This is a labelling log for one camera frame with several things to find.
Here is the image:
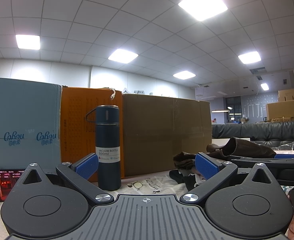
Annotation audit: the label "light blue cardboard box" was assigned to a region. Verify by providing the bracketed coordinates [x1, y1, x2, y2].
[0, 77, 62, 170]

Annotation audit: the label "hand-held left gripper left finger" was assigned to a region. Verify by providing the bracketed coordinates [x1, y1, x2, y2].
[16, 153, 114, 205]

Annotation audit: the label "beige printed blanket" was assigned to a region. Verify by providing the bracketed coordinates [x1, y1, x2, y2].
[0, 169, 293, 240]

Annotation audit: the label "clear plastic bag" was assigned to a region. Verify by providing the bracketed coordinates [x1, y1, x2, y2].
[272, 141, 294, 153]

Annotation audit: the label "ceiling light panels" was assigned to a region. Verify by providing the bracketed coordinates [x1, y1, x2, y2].
[15, 0, 270, 91]

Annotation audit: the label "stack of cardboard boxes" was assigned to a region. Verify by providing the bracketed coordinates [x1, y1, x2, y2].
[266, 88, 294, 123]

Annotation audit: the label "brown cardboard box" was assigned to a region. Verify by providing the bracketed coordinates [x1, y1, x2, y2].
[122, 94, 212, 177]

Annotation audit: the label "black leather sofa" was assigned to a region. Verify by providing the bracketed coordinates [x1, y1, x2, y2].
[211, 119, 294, 151]

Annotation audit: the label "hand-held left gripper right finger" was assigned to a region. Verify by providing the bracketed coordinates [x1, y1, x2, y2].
[181, 152, 279, 203]

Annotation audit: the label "orange cardboard box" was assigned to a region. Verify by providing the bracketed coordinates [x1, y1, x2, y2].
[60, 86, 124, 182]

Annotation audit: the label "dark blue vacuum bottle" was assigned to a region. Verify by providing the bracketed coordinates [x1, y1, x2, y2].
[85, 105, 121, 191]

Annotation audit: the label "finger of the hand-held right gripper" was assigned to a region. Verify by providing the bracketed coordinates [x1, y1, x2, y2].
[231, 157, 277, 167]
[274, 153, 294, 161]

